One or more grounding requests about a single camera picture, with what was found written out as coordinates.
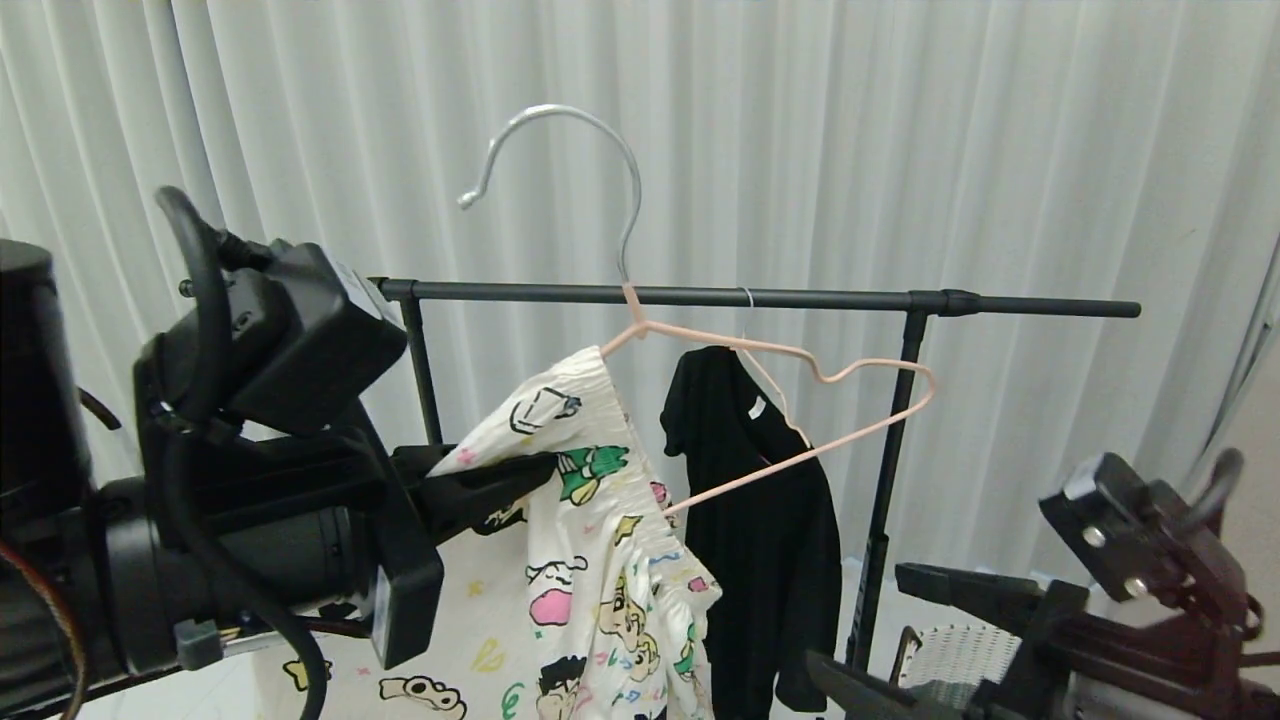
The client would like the black garment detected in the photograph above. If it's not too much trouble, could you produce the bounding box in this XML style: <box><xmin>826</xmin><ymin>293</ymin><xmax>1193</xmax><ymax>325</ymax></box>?
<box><xmin>660</xmin><ymin>345</ymin><xmax>843</xmax><ymax>720</ymax></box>

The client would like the pink clothes hanger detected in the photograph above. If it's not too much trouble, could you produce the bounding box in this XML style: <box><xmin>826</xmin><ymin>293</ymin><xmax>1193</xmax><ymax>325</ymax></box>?
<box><xmin>458</xmin><ymin>103</ymin><xmax>937</xmax><ymax>517</ymax></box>
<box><xmin>733</xmin><ymin>288</ymin><xmax>813</xmax><ymax>451</ymax></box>

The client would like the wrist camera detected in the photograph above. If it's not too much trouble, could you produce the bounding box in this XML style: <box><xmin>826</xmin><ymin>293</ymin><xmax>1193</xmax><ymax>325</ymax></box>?
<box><xmin>135</xmin><ymin>240</ymin><xmax>409</xmax><ymax>471</ymax></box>
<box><xmin>1038</xmin><ymin>452</ymin><xmax>1251</xmax><ymax>631</ymax></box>

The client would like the cream printed garment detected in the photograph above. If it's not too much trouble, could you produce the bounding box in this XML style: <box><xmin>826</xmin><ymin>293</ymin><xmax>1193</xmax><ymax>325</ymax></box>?
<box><xmin>250</xmin><ymin>345</ymin><xmax>723</xmax><ymax>720</ymax></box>

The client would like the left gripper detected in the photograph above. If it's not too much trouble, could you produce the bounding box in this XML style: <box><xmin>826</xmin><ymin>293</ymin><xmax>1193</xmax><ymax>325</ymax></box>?
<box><xmin>100</xmin><ymin>440</ymin><xmax>446</xmax><ymax>691</ymax></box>

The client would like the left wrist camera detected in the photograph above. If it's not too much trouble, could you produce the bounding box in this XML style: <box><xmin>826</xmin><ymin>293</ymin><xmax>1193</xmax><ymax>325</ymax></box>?
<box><xmin>135</xmin><ymin>240</ymin><xmax>409</xmax><ymax>471</ymax></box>

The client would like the black cable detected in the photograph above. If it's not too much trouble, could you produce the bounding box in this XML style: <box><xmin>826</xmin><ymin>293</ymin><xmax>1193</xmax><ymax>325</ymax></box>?
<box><xmin>1185</xmin><ymin>448</ymin><xmax>1247</xmax><ymax>523</ymax></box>
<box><xmin>155</xmin><ymin>185</ymin><xmax>331</xmax><ymax>720</ymax></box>

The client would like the black clothes rack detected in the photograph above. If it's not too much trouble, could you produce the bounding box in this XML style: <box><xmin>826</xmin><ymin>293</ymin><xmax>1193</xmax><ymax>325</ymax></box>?
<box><xmin>178</xmin><ymin>278</ymin><xmax>1141</xmax><ymax>673</ymax></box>

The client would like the white laundry basket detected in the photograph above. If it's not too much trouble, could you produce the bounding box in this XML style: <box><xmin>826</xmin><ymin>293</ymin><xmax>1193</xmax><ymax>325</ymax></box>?
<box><xmin>890</xmin><ymin>625</ymin><xmax>1023</xmax><ymax>703</ymax></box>

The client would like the white curtain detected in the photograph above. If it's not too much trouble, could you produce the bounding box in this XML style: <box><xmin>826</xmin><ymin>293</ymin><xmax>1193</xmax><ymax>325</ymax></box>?
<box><xmin>0</xmin><ymin>0</ymin><xmax>1280</xmax><ymax>601</ymax></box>

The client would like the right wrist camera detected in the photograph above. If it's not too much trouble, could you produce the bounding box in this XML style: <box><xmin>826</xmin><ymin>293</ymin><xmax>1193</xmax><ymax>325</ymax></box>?
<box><xmin>1038</xmin><ymin>452</ymin><xmax>1251</xmax><ymax>631</ymax></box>

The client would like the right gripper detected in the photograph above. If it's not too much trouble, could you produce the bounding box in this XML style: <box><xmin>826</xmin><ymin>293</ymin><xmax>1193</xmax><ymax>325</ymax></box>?
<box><xmin>805</xmin><ymin>562</ymin><xmax>1251</xmax><ymax>720</ymax></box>

